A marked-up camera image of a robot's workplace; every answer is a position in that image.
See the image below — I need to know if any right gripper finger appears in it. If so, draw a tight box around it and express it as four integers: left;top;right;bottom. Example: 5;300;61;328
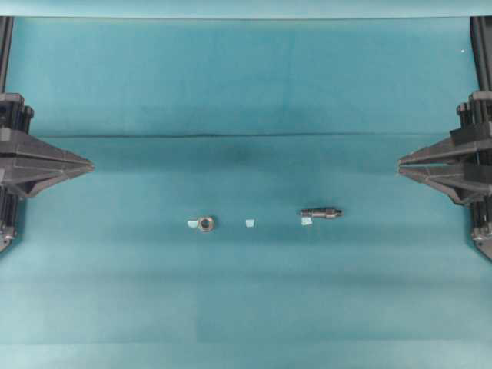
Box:
398;128;491;165
398;165;491;204

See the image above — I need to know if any teal table cloth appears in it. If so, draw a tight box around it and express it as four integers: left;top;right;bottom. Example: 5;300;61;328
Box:
1;17;491;368

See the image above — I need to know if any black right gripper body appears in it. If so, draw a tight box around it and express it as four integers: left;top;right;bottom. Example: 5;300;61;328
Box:
455;91;492;239

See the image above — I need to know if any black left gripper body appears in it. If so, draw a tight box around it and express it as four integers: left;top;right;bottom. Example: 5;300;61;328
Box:
0;91;35;239

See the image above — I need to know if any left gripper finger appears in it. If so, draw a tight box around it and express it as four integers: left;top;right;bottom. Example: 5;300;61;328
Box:
1;130;92;166
1;165;95;198

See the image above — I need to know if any left black base frame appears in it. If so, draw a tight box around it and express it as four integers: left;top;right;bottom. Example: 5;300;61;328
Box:
1;16;18;251

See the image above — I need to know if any right black base frame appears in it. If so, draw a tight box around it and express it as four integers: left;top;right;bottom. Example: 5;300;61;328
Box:
470;16;491;260

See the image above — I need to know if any black base frame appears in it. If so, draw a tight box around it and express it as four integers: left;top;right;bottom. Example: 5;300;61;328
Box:
470;16;491;260
1;16;18;251

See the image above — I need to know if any right tape marker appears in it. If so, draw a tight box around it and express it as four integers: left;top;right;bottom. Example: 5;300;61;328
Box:
301;217;312;226

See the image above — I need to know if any dark metal shaft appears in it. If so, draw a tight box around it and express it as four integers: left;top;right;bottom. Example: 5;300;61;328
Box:
300;208;344;219

